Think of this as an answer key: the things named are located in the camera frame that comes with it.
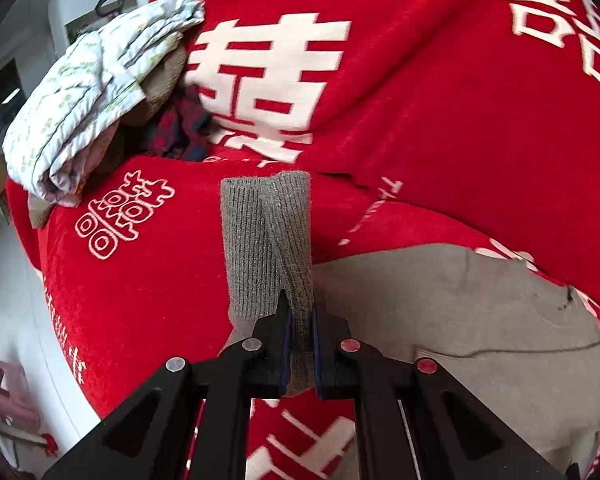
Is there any white floral folded quilt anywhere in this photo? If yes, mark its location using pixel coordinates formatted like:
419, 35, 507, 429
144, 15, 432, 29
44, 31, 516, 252
2, 0, 206, 208

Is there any grey knitted sweater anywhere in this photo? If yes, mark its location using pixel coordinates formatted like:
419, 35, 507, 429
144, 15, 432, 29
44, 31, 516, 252
220, 171, 600, 476

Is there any brown cloth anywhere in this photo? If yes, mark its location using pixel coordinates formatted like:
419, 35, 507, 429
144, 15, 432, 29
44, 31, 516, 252
125, 45, 188, 127

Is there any red printed sofa cover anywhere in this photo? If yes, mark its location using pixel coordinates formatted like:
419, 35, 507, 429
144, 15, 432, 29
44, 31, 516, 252
5, 0, 600, 480

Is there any dark plaid cloth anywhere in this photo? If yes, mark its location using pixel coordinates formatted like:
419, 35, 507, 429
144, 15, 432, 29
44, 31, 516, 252
145, 85, 214, 163

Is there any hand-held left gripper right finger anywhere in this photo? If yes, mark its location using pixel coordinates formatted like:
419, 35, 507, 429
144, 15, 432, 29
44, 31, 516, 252
312, 295, 567, 480

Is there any pink plastic stool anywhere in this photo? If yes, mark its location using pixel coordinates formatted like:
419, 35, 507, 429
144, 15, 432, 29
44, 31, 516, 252
0, 352, 57, 457

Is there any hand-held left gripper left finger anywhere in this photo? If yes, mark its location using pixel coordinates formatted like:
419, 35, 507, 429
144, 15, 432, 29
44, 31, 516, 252
42, 290, 294, 480

